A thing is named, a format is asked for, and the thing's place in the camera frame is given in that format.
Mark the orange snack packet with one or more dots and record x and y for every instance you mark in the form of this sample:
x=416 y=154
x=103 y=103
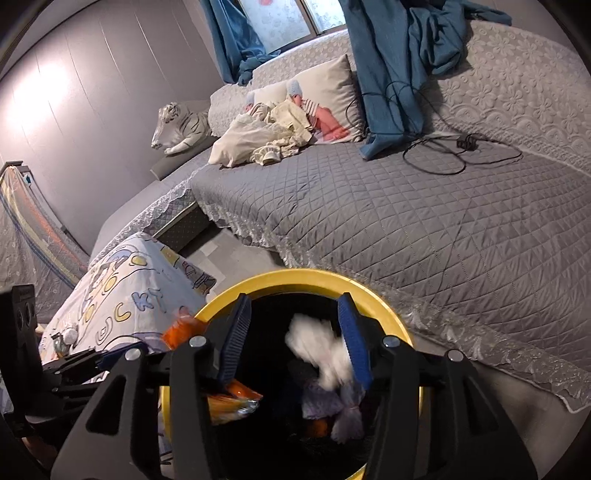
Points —
x=182 y=330

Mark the white tissue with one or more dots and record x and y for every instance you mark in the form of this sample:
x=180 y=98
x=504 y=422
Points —
x=318 y=341

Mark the grey quilted sofa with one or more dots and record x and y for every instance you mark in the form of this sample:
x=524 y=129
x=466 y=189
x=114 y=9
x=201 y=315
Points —
x=392 y=217

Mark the small orange wrapper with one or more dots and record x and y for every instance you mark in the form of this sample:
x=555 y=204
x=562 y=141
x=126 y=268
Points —
x=318 y=427

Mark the grey bolster cushion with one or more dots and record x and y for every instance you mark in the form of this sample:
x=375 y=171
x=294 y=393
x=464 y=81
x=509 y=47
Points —
x=178 y=162

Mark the cartoon printed tablecloth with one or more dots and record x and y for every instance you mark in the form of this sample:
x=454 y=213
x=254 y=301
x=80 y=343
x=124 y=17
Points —
x=138 y=267

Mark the narrow blue curtain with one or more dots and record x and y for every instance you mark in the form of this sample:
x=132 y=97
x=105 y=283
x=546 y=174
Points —
x=231 y=37

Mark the frosted glass window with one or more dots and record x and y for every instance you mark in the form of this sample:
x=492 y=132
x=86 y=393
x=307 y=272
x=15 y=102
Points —
x=281 y=21

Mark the baby print pillow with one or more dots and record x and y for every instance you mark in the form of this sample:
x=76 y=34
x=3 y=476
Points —
x=332 y=87

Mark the wide blue curtain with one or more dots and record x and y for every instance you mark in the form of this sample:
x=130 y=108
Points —
x=388 y=69

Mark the cream crumpled cloth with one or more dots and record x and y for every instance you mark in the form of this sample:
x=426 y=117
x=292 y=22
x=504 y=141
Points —
x=244 y=141

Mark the lilac plastic bag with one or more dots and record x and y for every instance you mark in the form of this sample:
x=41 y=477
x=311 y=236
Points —
x=341 y=415

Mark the black bin with yellow rim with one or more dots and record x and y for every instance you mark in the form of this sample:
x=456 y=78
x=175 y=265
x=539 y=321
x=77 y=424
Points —
x=300 y=277

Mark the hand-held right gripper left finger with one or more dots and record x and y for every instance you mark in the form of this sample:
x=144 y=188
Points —
x=233 y=344

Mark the white tiger plush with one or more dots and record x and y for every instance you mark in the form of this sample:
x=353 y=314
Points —
x=184 y=127

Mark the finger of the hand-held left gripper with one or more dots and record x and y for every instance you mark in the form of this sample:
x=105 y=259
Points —
x=76 y=381
x=111 y=356

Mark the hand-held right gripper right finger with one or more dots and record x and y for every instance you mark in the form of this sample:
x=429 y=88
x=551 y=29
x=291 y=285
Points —
x=355 y=344

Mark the small white round object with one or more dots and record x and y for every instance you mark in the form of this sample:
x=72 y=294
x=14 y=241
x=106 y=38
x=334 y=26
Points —
x=69 y=336

